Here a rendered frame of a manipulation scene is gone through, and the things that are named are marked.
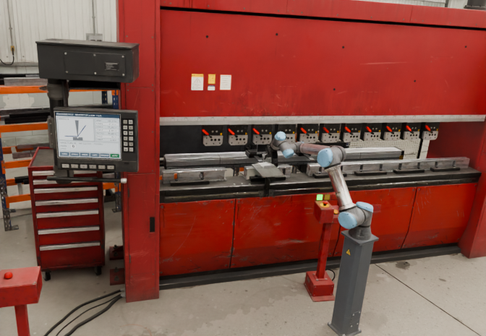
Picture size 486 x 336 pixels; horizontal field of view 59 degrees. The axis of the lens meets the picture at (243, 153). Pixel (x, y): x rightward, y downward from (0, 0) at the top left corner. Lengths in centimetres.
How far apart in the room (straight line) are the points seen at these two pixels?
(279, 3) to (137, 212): 180
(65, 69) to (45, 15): 440
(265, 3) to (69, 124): 159
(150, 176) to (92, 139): 68
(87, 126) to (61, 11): 449
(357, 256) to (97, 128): 184
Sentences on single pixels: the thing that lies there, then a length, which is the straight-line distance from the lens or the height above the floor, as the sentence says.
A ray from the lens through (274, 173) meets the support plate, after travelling 330.
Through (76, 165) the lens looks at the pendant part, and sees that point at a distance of 261.
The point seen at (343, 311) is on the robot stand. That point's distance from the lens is 329.
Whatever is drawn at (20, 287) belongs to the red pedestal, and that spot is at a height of 78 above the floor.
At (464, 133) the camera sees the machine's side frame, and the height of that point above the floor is 117.
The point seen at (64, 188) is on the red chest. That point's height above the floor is 82.
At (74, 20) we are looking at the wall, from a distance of 696.
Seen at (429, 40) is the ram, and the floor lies 203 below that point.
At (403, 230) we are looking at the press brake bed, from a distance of 432.
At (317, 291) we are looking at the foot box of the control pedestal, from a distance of 369.
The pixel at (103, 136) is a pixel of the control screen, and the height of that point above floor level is 145.
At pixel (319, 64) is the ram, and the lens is 345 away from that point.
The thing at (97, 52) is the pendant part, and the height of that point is 191.
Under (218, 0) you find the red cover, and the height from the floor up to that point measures 223.
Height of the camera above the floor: 216
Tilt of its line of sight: 18 degrees down
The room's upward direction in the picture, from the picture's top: 4 degrees clockwise
